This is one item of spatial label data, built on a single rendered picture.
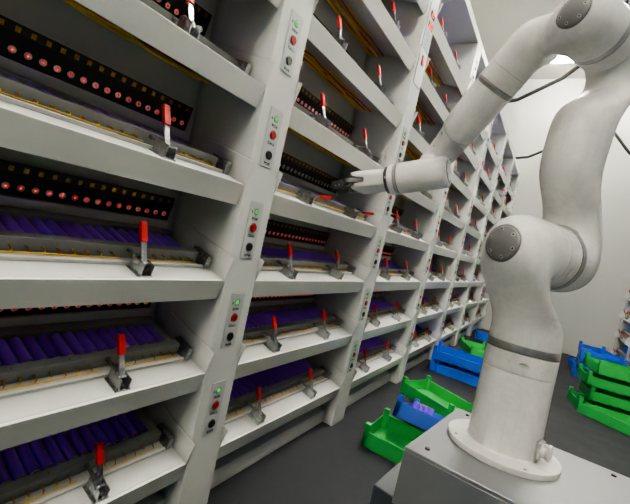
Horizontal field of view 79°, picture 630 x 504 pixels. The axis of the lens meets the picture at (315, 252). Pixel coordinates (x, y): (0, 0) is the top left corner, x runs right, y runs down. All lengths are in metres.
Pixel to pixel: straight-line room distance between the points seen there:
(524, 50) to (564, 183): 0.31
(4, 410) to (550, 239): 0.85
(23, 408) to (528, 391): 0.78
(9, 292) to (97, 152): 0.21
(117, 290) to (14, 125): 0.26
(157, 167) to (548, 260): 0.64
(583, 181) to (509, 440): 0.46
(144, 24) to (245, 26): 0.32
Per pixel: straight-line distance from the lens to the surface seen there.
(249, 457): 1.24
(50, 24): 0.84
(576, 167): 0.80
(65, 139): 0.61
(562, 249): 0.75
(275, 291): 0.97
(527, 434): 0.80
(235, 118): 0.88
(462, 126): 1.01
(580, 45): 0.84
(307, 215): 1.01
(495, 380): 0.78
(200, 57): 0.74
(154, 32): 0.70
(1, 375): 0.74
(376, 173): 1.08
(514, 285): 0.73
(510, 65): 0.99
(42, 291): 0.64
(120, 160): 0.65
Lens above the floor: 0.69
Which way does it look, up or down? 3 degrees down
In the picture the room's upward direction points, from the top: 13 degrees clockwise
